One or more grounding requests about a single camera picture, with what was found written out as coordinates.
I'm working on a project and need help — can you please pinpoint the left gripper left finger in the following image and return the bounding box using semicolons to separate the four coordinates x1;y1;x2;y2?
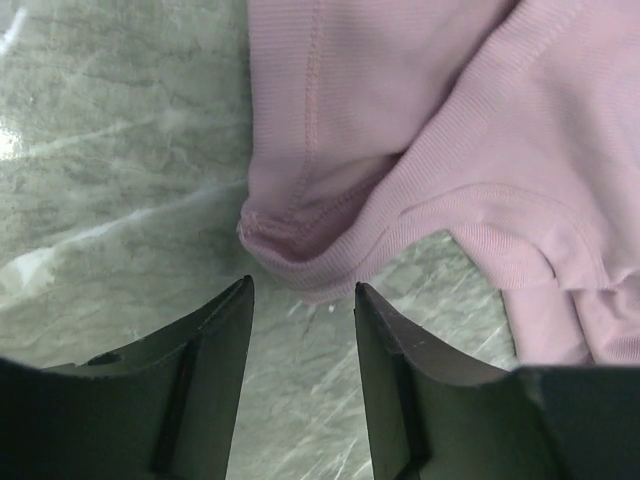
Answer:
1;277;254;479

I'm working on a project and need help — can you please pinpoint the pink tank top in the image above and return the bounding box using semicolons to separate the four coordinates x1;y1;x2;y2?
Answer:
238;1;639;364

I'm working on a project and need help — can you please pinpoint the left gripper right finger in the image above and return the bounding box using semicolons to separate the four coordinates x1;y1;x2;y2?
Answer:
354;283;639;480

